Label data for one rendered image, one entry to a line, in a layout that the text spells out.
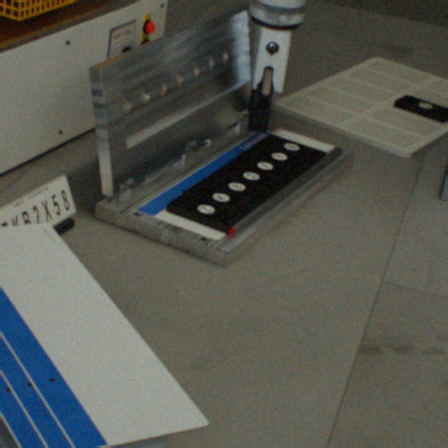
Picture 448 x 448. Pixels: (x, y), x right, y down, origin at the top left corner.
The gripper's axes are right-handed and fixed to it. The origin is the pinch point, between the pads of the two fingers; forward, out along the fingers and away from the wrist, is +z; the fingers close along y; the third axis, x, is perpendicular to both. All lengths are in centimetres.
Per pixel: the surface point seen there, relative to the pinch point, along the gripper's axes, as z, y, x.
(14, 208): -1, -44, 32
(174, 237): 3.5, -38.1, 11.0
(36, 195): -0.6, -39.7, 29.4
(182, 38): -14.5, -11.9, 13.6
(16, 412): -7, -93, 23
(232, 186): 2.1, -23.2, 3.5
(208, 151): 3.8, -8.8, 7.2
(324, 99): 5.7, 24.1, -13.0
